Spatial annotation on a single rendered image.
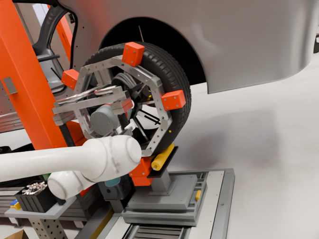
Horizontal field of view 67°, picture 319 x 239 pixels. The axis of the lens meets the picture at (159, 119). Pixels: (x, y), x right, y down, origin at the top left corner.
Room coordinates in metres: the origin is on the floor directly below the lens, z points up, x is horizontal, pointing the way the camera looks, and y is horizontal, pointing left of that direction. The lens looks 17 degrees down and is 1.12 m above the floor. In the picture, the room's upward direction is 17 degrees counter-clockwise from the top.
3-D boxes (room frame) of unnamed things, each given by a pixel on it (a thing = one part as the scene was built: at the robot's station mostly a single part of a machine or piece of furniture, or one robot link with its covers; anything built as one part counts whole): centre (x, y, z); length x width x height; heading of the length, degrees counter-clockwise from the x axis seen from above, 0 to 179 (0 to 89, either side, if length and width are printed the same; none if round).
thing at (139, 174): (1.30, 0.17, 0.48); 0.16 x 0.12 x 0.17; 153
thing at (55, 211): (1.30, 0.83, 0.44); 0.43 x 0.17 x 0.03; 63
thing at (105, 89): (1.12, 0.16, 1.03); 0.19 x 0.18 x 0.11; 153
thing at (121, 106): (1.01, 0.13, 0.93); 0.09 x 0.05 x 0.05; 153
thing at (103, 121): (1.21, 0.22, 0.85); 0.21 x 0.14 x 0.14; 153
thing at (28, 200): (1.28, 0.80, 0.51); 0.20 x 0.14 x 0.13; 60
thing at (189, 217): (1.42, 0.12, 0.13); 0.50 x 0.36 x 0.10; 63
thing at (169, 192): (1.42, 0.12, 0.32); 0.40 x 0.30 x 0.28; 63
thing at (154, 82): (1.27, 0.19, 0.85); 0.54 x 0.07 x 0.54; 63
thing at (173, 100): (1.13, -0.09, 0.85); 0.09 x 0.08 x 0.07; 63
